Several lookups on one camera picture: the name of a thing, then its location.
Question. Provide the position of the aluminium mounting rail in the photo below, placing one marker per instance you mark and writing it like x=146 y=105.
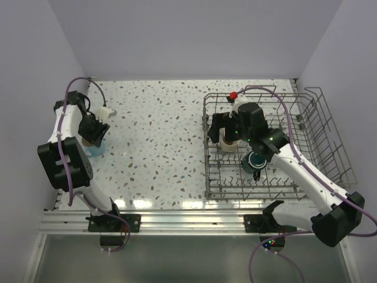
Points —
x=223 y=222

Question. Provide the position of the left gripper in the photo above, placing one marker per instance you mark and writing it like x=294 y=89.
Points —
x=96 y=137

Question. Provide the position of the beige cup front left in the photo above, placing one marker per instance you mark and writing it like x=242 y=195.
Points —
x=229 y=146

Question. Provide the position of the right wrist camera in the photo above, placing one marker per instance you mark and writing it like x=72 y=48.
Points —
x=237 y=99

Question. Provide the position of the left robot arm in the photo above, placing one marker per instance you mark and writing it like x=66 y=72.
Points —
x=67 y=165

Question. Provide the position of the dark teal mug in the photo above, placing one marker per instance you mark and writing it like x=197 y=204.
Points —
x=253 y=164

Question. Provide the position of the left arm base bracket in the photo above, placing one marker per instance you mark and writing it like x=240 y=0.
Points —
x=133 y=220

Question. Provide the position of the grey wire dish rack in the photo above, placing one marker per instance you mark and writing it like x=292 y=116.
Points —
x=314 y=133

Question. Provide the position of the light blue mug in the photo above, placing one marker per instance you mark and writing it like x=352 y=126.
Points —
x=92 y=150

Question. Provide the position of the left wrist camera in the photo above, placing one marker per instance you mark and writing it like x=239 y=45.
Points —
x=104 y=113

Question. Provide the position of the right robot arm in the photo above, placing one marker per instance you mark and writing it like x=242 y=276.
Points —
x=336 y=213

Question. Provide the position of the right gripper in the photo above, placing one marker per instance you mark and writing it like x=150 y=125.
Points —
x=222 y=120

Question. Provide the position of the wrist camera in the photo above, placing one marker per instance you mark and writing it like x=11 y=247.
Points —
x=104 y=113
x=237 y=99

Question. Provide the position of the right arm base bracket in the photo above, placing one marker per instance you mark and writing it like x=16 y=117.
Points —
x=253 y=223

